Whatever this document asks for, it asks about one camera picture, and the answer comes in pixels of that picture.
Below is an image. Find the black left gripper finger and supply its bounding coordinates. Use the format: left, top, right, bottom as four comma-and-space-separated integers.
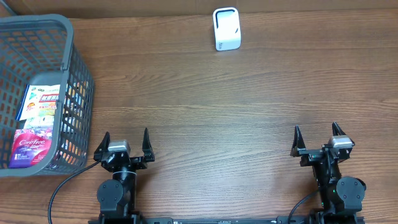
93, 132, 110, 161
142, 128, 155, 162

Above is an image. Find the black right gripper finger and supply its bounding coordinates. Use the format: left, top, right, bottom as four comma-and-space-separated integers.
290, 125, 306, 157
332, 121, 345, 136

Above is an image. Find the red purple Carefree pack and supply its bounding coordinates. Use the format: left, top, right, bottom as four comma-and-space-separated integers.
9, 128, 52, 169

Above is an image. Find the white blue wipes pack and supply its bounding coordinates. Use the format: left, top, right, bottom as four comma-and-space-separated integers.
16, 85, 60, 121

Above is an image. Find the orange Kleenex tissue pack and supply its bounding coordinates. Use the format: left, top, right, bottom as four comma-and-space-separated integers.
62, 83, 87, 164

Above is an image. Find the white floral cream tube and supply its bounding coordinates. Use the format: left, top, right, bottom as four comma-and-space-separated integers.
24, 115, 55, 129

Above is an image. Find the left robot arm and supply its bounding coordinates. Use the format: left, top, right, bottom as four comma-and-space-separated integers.
94, 129, 155, 224

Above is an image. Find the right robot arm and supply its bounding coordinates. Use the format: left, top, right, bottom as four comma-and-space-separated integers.
286, 122, 366, 223

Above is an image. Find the white barcode scanner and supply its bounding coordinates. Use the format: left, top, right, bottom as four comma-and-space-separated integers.
213, 7, 241, 51

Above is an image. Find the grey plastic shopping basket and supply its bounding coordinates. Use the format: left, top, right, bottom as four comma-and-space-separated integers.
1, 14, 95, 177

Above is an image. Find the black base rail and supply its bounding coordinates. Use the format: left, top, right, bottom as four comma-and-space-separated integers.
87, 215, 365, 224

